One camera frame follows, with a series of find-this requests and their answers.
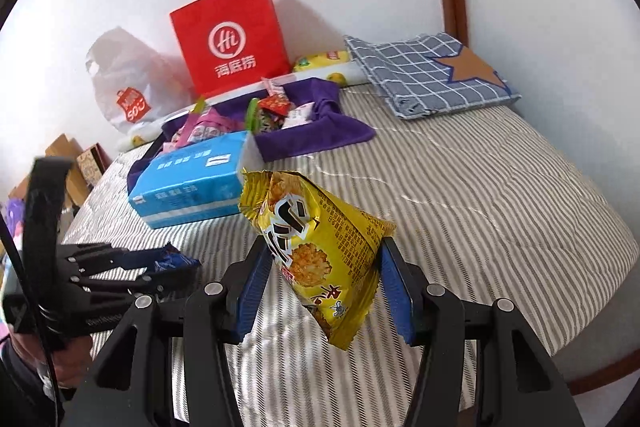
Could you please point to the small pink white snack packet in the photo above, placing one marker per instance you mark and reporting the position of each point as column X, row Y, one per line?
column 300, row 114

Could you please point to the red paper bag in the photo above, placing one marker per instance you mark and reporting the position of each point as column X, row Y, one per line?
column 225, row 22

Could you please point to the purple cloth covered box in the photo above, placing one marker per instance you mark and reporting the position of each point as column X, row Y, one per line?
column 320, row 132

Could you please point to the striped mattress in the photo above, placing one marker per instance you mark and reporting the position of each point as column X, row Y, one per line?
column 475, row 182

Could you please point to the red snack packet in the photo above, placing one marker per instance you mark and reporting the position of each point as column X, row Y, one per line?
column 277, row 103

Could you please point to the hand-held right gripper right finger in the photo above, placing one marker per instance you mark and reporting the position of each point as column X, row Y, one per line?
column 397, row 292

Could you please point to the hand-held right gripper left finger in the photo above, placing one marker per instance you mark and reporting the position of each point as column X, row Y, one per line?
column 252, row 292

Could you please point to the brown framed board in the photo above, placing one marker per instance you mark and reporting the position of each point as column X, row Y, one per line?
column 92, row 167

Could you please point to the blue candy packet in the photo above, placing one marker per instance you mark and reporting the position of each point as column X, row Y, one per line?
column 172, row 261

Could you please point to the white plastic bag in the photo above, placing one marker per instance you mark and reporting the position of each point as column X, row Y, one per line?
column 125, row 72

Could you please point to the yellow drink packet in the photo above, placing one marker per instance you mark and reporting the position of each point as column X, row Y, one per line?
column 320, row 59

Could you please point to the purple plush toy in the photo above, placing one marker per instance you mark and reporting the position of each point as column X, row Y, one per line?
column 10, row 213

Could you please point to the checked pillow with star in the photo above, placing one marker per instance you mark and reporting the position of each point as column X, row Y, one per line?
column 415, row 72

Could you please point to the pale pink snack packet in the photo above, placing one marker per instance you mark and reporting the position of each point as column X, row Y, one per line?
column 215, row 124

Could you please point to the wooden bed frame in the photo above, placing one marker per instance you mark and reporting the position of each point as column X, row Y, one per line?
column 615, row 372

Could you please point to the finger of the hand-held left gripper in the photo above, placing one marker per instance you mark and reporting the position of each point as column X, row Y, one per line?
column 110, row 254
column 150, row 284

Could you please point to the green snack packet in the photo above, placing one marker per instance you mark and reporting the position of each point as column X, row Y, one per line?
column 262, row 122

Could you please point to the wooden headboard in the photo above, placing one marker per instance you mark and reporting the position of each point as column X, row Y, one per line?
column 62, row 147

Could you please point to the yellow rice cracker packet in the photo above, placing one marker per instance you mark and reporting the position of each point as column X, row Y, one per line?
column 320, row 247

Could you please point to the person's left hand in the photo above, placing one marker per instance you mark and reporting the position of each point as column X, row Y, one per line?
column 65, row 362

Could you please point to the blue tissue pack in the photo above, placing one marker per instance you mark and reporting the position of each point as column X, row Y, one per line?
column 200, row 182

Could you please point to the pink purple snack packet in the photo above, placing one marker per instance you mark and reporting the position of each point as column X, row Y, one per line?
column 182, row 132

